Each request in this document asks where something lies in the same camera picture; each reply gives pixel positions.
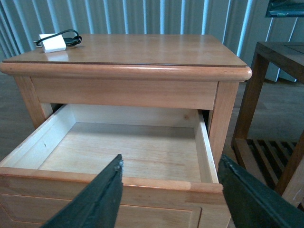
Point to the dark object on side table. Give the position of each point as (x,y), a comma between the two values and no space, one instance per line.
(285,9)

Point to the wooden drawer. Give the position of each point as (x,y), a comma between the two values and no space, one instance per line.
(169,176)

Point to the grey pleated curtain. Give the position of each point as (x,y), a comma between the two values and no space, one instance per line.
(238,24)

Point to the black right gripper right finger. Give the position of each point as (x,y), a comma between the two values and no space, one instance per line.
(251,203)

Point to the white charger with black cable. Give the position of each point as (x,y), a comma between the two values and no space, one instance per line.
(56,42)

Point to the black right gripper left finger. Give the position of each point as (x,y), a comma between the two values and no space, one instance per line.
(97,205)

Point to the light wooden nightstand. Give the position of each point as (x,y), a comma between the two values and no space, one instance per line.
(151,71)

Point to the dark wooden side table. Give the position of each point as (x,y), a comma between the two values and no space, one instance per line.
(268,138)

